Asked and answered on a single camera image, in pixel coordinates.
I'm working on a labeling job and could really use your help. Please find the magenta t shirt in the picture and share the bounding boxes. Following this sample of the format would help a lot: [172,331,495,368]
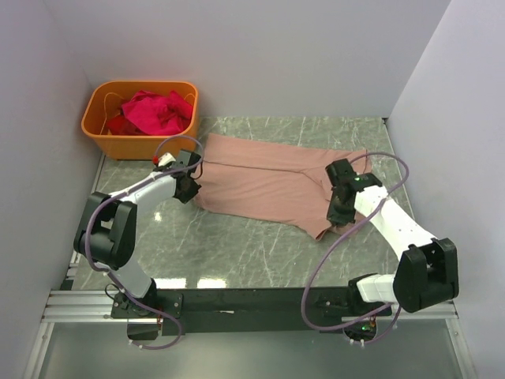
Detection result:
[121,91,193,136]

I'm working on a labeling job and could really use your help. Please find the orange plastic basket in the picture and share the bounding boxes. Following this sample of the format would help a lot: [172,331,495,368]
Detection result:
[81,81,199,160]

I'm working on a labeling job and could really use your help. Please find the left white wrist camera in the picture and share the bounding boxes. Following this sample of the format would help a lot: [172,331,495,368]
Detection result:
[152,152,176,167]

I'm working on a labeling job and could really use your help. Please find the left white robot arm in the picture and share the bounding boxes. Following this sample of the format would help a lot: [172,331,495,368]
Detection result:
[73,149,203,317]

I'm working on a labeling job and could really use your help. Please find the dusty pink t shirt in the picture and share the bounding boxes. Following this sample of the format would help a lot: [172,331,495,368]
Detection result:
[195,133,372,240]

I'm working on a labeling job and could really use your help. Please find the red t shirt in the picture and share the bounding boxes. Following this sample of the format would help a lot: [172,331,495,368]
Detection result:
[105,114,144,136]

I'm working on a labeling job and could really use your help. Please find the aluminium rail frame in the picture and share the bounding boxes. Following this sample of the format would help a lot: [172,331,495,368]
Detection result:
[21,207,474,379]

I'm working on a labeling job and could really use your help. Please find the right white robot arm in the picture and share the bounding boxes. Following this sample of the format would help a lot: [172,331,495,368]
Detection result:
[325,159,459,315]

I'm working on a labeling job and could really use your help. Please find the black mounting beam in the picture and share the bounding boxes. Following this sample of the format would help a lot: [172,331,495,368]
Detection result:
[110,287,382,340]

